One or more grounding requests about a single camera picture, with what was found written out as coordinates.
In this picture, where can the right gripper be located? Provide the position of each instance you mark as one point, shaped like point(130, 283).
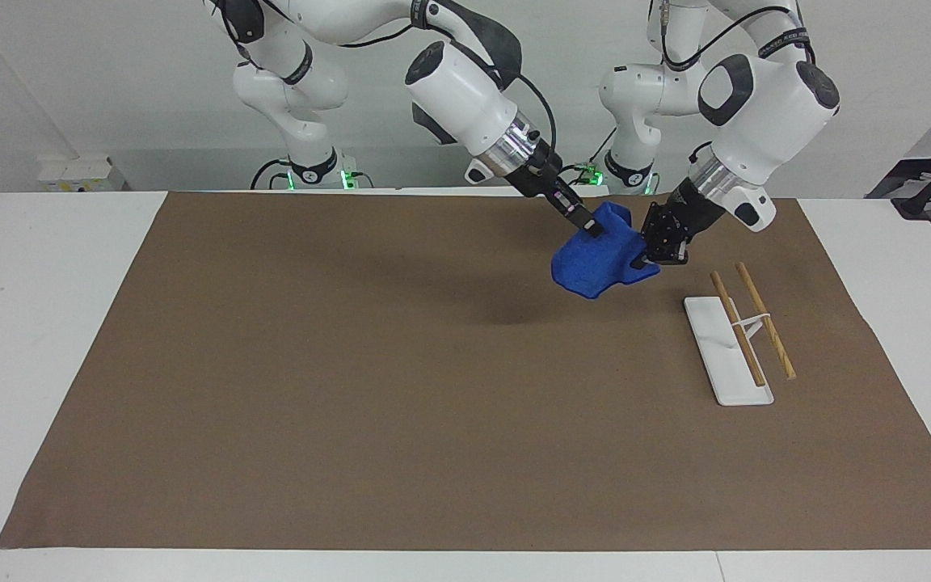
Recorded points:
point(542, 179)

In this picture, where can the black stand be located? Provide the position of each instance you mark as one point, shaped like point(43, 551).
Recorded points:
point(930, 190)

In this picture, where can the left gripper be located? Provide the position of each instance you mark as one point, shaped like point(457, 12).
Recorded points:
point(693, 212)

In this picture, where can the blue towel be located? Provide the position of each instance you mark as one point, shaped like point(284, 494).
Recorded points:
point(595, 271)

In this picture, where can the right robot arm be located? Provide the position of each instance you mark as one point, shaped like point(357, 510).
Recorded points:
point(465, 97)

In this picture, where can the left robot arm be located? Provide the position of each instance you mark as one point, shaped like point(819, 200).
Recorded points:
point(764, 121)

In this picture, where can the white rack with wooden rods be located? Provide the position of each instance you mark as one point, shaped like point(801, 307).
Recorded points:
point(728, 356)

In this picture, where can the white box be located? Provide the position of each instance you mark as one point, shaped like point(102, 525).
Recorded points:
point(77, 174)

